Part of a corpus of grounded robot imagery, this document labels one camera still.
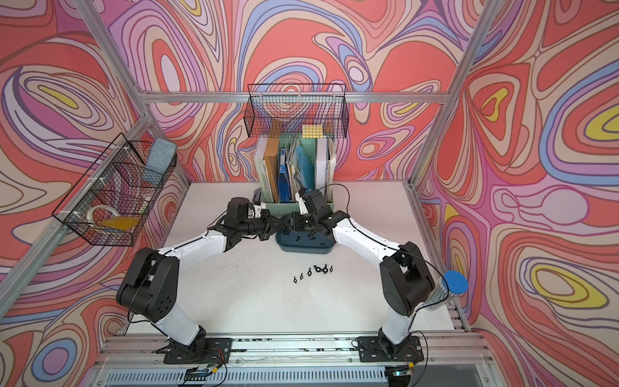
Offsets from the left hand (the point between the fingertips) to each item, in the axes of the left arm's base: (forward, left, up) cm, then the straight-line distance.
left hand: (288, 222), depth 85 cm
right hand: (0, -1, -2) cm, 2 cm away
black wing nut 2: (-13, -5, -16) cm, 22 cm away
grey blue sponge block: (+15, +43, +18) cm, 49 cm away
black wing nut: (-11, -8, -17) cm, 22 cm away
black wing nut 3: (-14, -2, -17) cm, 23 cm away
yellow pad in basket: (-11, +45, +14) cm, 48 cm away
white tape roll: (-9, +54, +16) cm, 57 cm away
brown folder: (+23, +7, +8) cm, 25 cm away
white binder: (+22, -12, +9) cm, 27 cm away
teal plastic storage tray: (+2, -5, -17) cm, 18 cm away
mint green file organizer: (+27, -3, +9) cm, 29 cm away
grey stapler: (+25, +17, -12) cm, 32 cm away
